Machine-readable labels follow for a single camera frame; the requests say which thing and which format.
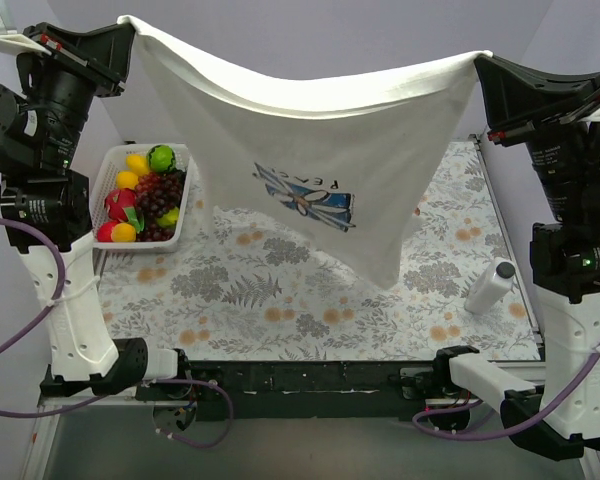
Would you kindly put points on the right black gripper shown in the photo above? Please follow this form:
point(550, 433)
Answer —
point(545, 111)

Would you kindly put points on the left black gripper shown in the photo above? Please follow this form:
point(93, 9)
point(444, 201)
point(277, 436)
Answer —
point(73, 57)

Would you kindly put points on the white t-shirt with flower print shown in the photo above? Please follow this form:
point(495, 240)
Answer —
point(342, 161)

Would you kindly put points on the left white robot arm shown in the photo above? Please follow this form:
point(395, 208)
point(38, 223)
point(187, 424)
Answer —
point(44, 204)

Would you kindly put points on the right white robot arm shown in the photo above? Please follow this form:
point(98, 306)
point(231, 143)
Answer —
point(560, 419)

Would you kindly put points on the yellow toy lemon upper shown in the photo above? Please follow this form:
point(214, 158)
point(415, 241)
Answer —
point(138, 164)

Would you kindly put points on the yellow toy lemon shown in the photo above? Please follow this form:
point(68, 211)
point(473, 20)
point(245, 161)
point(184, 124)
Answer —
point(126, 180)
point(138, 164)

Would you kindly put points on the green toy watermelon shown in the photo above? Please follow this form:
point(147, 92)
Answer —
point(161, 159)

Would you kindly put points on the yellow toy lemon lower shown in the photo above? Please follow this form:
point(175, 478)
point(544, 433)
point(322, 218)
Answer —
point(126, 180)

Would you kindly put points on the white plastic fruit basket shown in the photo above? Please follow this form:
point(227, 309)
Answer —
point(113, 163)

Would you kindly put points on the red toy dragon fruit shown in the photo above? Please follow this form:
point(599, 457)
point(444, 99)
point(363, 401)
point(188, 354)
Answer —
point(120, 204)

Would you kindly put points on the purple toy grape bunch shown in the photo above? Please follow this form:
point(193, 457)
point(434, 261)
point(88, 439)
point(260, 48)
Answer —
point(156, 194)

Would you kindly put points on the yellow green toy fruit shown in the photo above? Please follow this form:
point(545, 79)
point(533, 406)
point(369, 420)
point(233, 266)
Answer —
point(169, 220)

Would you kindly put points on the red yellow toy mango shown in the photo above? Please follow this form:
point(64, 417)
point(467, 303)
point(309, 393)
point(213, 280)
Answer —
point(116, 232)

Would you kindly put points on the white bottle with black cap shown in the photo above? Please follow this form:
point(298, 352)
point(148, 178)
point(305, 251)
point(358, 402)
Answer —
point(491, 286)

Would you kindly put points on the aluminium frame rail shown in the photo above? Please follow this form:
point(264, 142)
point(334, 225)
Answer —
point(80, 400)

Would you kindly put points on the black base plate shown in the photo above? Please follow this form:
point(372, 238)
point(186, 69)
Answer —
point(209, 404)

